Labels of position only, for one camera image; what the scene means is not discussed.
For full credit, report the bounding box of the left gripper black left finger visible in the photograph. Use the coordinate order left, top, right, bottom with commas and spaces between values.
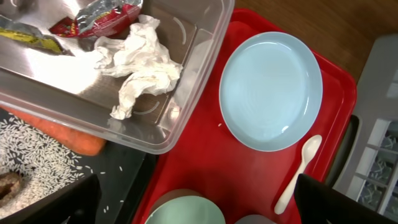
1, 174, 101, 224

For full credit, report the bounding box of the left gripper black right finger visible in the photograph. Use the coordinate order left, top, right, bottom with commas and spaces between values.
294, 174, 395, 224

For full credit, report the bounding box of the orange carrot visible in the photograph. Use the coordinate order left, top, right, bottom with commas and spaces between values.
1, 106, 106, 156

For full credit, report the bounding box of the brown food scrap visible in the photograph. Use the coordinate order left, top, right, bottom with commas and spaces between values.
1, 172, 22, 207

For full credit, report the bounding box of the white tissue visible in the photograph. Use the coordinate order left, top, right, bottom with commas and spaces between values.
94, 15, 183, 120

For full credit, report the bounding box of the yellow snack wrapper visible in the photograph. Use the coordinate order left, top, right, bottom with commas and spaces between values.
1, 15, 75, 56

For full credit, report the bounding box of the red snack wrapper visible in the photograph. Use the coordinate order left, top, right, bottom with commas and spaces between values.
49, 0, 144, 38

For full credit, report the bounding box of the black food waste tray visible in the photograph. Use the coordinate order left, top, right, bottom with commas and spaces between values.
0, 107, 159, 224

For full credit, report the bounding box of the grey dishwasher rack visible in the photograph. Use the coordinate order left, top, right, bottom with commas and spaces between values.
330, 34, 397, 222

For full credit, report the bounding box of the white rice pile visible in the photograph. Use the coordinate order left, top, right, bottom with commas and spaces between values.
1, 113, 110, 219

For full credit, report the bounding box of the white plastic spoon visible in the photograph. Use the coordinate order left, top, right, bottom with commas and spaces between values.
274, 134, 322, 215

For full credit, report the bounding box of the clear plastic bin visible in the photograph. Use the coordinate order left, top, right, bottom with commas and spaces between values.
1, 0, 235, 154

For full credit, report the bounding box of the light blue plate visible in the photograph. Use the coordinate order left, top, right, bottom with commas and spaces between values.
219, 31, 323, 152

